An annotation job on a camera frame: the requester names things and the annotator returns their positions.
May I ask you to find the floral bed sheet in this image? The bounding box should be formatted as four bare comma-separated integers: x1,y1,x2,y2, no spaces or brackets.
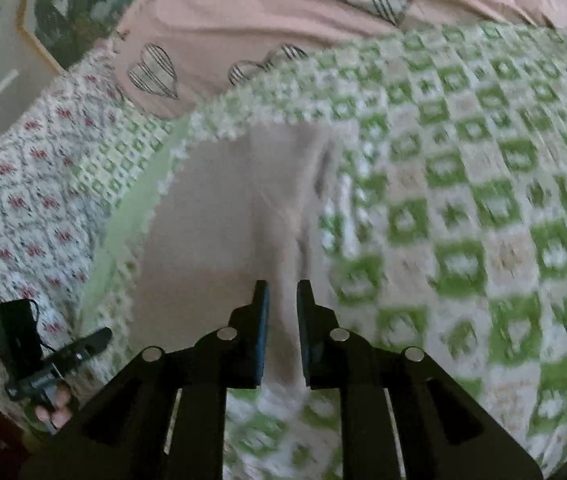
0,42,167,436

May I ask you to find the beige knit sweater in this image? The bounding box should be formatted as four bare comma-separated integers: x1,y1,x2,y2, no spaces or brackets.
128,120,361,393

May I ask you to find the pink heart pattern pillow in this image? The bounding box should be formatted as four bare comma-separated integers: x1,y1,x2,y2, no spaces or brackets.
111,0,567,122

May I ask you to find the person's left hand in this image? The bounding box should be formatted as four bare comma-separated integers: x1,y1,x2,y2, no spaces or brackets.
35,386,80,431

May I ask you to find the framed green wall picture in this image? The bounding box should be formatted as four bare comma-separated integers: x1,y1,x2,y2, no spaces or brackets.
16,0,182,75

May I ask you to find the green checked blanket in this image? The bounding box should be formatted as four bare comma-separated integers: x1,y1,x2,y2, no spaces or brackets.
71,22,567,480

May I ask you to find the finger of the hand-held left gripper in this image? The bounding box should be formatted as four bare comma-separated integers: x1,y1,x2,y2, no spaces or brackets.
38,327,114,377

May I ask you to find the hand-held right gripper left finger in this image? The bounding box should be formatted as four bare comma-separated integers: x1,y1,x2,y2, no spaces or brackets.
21,280,271,480

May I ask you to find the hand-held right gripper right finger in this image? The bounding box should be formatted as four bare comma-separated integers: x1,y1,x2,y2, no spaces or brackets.
296,280,544,480

